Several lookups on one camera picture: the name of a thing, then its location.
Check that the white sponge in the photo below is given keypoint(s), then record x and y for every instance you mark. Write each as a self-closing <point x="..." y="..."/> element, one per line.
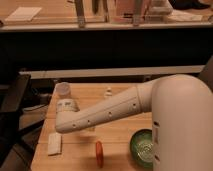
<point x="54" y="144"/>

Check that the green bowl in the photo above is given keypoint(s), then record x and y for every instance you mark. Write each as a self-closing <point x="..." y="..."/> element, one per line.
<point x="141" y="148"/>

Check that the orange carrot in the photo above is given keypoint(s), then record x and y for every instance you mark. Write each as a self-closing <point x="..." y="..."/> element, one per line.
<point x="99" y="154"/>

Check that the white paper cup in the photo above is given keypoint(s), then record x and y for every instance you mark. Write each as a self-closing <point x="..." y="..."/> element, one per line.
<point x="63" y="90"/>

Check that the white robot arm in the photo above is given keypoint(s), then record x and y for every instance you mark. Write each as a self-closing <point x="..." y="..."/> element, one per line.
<point x="182" y="120"/>

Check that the white small bottle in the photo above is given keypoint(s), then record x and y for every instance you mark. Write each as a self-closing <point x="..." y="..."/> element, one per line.
<point x="108" y="92"/>

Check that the black chair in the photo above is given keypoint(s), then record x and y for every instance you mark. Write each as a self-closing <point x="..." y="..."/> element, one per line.
<point x="10" y="112"/>

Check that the white paper sheet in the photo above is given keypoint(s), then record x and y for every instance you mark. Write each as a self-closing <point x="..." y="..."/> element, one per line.
<point x="23" y="14"/>

